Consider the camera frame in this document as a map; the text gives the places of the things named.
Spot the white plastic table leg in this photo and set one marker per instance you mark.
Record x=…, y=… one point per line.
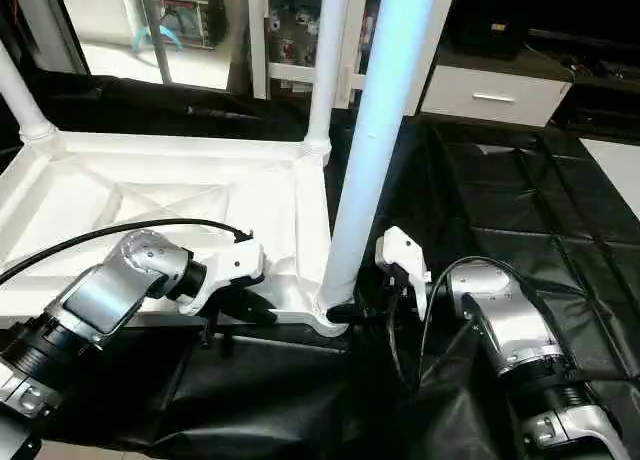
x=380, y=130
x=20, y=100
x=328, y=50

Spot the black work mat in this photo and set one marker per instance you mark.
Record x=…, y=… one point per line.
x=520, y=200

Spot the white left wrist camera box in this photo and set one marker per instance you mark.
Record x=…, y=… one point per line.
x=235, y=262

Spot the blue grey floor appliance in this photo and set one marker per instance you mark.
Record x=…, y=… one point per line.
x=185, y=20

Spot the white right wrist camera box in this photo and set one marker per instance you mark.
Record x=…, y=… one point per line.
x=400, y=252

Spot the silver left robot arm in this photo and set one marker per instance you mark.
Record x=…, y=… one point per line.
x=110, y=290

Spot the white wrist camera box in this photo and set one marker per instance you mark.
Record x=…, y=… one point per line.
x=235, y=262
x=400, y=252

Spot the white drawer unit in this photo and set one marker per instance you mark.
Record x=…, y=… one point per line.
x=495, y=95

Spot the white glass-door cabinet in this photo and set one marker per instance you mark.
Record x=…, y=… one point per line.
x=290, y=40

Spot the white plastic table top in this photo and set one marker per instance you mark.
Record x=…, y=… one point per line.
x=100, y=180

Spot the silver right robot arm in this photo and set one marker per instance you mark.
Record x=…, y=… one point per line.
x=500, y=310

